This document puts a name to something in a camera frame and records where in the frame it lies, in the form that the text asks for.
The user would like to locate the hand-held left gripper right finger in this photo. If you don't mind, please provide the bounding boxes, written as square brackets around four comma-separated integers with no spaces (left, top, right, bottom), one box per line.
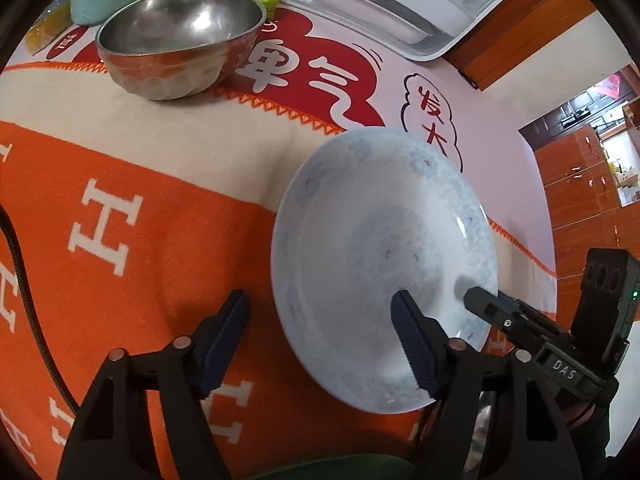
[390,289,578,480]

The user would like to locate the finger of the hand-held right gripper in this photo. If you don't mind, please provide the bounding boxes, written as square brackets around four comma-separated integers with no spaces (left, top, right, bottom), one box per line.
[463,286,573,356]

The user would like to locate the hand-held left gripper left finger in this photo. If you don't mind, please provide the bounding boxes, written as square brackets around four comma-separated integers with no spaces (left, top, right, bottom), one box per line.
[56,289,251,480]

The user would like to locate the white blue-patterned plate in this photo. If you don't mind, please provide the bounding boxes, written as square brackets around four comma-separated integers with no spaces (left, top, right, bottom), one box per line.
[270,127,499,415]

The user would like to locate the scalloped steel bowl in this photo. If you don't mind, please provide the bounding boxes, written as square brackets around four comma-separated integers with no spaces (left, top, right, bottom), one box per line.
[95,0,268,101]

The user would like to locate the person's dark clothing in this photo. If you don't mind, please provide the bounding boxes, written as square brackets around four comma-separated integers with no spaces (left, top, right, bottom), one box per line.
[250,452,416,480]

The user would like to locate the orange patterned blanket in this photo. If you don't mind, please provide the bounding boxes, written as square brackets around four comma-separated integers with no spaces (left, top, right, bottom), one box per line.
[0,62,558,480]

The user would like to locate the red door decoration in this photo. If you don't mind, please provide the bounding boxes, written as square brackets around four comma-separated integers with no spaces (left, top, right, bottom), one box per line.
[595,72,636,101]

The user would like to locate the pink red-printed table mat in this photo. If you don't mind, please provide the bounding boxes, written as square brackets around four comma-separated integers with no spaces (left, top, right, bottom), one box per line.
[2,5,556,271]

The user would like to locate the white countertop sterilizer cabinet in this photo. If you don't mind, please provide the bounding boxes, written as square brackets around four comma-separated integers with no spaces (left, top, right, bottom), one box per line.
[280,0,543,62]

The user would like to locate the yellow food container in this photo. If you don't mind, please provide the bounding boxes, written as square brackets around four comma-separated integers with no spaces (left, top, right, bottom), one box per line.
[25,2,73,56]

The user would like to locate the wooden wall cabinet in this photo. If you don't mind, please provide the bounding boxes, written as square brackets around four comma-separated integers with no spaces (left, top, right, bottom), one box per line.
[520,87,640,281]

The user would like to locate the black braided cable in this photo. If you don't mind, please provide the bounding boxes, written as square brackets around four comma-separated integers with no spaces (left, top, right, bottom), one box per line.
[0,205,81,416]

